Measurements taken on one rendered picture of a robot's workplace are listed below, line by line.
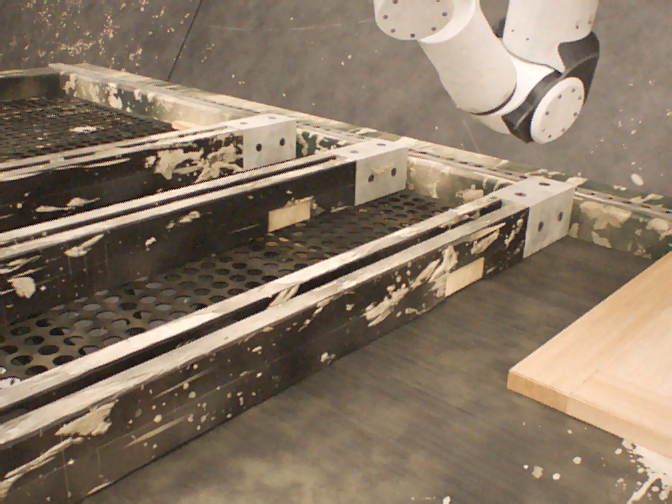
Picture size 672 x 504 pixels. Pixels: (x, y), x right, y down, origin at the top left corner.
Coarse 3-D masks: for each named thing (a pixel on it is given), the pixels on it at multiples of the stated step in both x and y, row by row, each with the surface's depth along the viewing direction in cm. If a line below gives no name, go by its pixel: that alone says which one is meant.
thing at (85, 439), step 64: (512, 192) 98; (384, 256) 79; (448, 256) 81; (512, 256) 93; (192, 320) 62; (256, 320) 63; (320, 320) 67; (384, 320) 75; (64, 384) 53; (128, 384) 53; (192, 384) 57; (256, 384) 63; (0, 448) 46; (64, 448) 50; (128, 448) 54
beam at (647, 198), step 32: (96, 96) 173; (128, 96) 165; (160, 96) 158; (224, 96) 160; (352, 128) 138; (416, 160) 119; (480, 160) 120; (416, 192) 120; (448, 192) 116; (480, 192) 112; (608, 192) 107; (640, 192) 108; (576, 224) 104; (608, 224) 101; (640, 224) 98
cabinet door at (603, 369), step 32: (640, 288) 84; (608, 320) 77; (640, 320) 77; (544, 352) 70; (576, 352) 71; (608, 352) 71; (640, 352) 72; (512, 384) 67; (544, 384) 65; (576, 384) 65; (608, 384) 66; (640, 384) 66; (576, 416) 64; (608, 416) 62; (640, 416) 61
